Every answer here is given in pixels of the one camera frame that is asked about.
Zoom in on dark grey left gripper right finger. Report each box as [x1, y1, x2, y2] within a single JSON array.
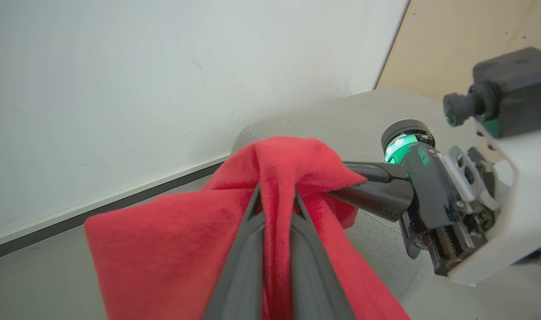
[[290, 189, 355, 320]]

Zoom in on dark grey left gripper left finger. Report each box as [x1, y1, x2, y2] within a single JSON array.
[[202, 184, 265, 320]]

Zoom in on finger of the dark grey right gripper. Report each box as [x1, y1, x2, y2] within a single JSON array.
[[326, 178, 416, 223], [344, 162, 411, 184]]

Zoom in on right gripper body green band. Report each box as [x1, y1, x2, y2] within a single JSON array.
[[381, 119, 516, 277]]

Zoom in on red garment with white trim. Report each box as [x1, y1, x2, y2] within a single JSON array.
[[84, 136, 411, 320]]

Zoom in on grey fabric sofa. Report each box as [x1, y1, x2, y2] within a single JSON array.
[[230, 88, 491, 305]]

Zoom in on white and black baseboard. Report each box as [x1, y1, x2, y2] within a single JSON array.
[[0, 154, 230, 264]]

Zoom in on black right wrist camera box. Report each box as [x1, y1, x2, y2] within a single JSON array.
[[443, 47, 541, 139]]

